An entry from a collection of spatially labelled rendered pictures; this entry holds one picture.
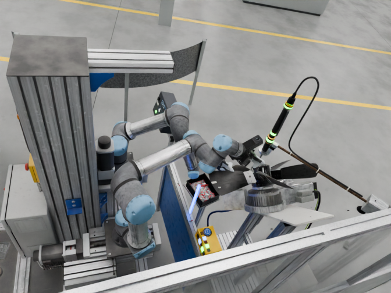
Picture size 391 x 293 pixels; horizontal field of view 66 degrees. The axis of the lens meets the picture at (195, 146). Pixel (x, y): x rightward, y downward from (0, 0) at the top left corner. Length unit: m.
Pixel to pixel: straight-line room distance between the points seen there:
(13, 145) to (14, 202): 2.00
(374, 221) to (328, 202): 2.91
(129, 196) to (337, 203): 3.08
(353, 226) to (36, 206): 1.41
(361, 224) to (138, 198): 0.74
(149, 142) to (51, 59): 2.56
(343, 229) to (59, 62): 1.02
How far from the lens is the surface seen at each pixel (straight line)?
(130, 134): 1.97
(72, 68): 1.15
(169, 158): 1.33
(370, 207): 1.77
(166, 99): 2.27
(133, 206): 1.18
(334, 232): 0.87
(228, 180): 1.94
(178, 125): 1.75
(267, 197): 1.99
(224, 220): 3.19
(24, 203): 1.77
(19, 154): 3.63
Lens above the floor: 2.68
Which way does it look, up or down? 47 degrees down
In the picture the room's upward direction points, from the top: 16 degrees clockwise
